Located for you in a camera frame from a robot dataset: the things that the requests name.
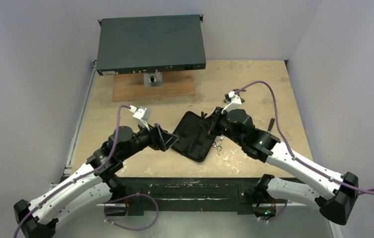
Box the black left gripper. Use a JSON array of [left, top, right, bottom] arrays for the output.
[[120, 119, 178, 161]]

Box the black zippered tool case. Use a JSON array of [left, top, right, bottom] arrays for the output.
[[171, 111, 216, 163]]

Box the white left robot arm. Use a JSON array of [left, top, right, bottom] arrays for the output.
[[13, 124, 178, 238]]

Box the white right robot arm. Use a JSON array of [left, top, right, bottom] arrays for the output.
[[205, 107, 359, 226]]

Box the dark metal pipe fitting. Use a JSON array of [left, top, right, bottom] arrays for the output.
[[223, 89, 245, 104]]

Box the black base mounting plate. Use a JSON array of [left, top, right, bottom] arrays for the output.
[[111, 177, 286, 217]]

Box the wooden board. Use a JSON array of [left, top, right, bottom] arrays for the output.
[[112, 71, 196, 102]]

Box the dark green rack device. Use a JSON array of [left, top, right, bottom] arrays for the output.
[[96, 14, 206, 75]]

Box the grey metal bracket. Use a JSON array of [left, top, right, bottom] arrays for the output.
[[143, 72, 163, 88]]

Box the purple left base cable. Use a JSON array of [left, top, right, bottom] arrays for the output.
[[103, 193, 160, 232]]

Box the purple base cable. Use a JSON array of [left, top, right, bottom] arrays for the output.
[[257, 200, 288, 224], [103, 193, 160, 232]]

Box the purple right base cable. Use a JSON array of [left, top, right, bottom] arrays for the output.
[[257, 200, 288, 224]]

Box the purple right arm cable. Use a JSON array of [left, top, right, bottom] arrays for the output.
[[234, 80, 374, 197]]

